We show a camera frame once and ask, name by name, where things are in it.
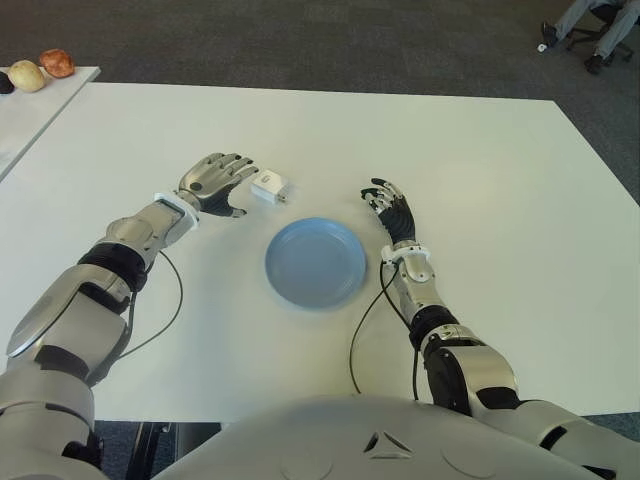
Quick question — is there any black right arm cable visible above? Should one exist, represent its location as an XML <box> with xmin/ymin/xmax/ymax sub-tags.
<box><xmin>349</xmin><ymin>259</ymin><xmax>420</xmax><ymax>401</ymax></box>

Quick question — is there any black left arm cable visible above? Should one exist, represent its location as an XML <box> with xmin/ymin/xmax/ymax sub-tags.
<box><xmin>119</xmin><ymin>249</ymin><xmax>184</xmax><ymax>359</ymax></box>

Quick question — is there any white charger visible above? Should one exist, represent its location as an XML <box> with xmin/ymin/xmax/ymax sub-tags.
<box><xmin>249</xmin><ymin>169</ymin><xmax>291</xmax><ymax>206</ymax></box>

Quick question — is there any seated person in grey trousers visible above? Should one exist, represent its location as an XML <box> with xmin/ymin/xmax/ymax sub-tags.
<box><xmin>542</xmin><ymin>0</ymin><xmax>640</xmax><ymax>76</ymax></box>

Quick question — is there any white side table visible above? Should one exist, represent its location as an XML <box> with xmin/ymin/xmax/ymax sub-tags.
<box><xmin>0</xmin><ymin>66</ymin><xmax>101</xmax><ymax>184</ymax></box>

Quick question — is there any black office chair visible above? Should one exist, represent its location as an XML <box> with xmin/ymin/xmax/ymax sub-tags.
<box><xmin>567</xmin><ymin>27</ymin><xmax>632</xmax><ymax>60</ymax></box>

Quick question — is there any pale yellow fruit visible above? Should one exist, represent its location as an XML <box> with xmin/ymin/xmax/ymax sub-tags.
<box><xmin>8</xmin><ymin>60</ymin><xmax>47</xmax><ymax>94</ymax></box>

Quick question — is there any red-brown fruit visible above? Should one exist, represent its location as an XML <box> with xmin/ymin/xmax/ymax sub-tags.
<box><xmin>39</xmin><ymin>48</ymin><xmax>76</xmax><ymax>79</ymax></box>

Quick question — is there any blue plate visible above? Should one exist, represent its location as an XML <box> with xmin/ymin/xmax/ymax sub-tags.
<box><xmin>264</xmin><ymin>216</ymin><xmax>369</xmax><ymax>312</ymax></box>

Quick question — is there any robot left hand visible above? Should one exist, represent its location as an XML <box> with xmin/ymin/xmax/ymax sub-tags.
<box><xmin>174</xmin><ymin>152</ymin><xmax>258</xmax><ymax>219</ymax></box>

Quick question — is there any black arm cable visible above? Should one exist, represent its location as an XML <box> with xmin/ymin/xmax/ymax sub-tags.
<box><xmin>349</xmin><ymin>259</ymin><xmax>420</xmax><ymax>401</ymax></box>
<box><xmin>119</xmin><ymin>249</ymin><xmax>184</xmax><ymax>359</ymax></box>

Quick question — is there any grey robot torso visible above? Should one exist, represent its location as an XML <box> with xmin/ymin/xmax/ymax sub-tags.
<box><xmin>149</xmin><ymin>394</ymin><xmax>616</xmax><ymax>480</ymax></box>

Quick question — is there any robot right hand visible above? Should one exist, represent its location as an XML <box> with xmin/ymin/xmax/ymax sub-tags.
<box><xmin>359</xmin><ymin>177</ymin><xmax>416</xmax><ymax>249</ymax></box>

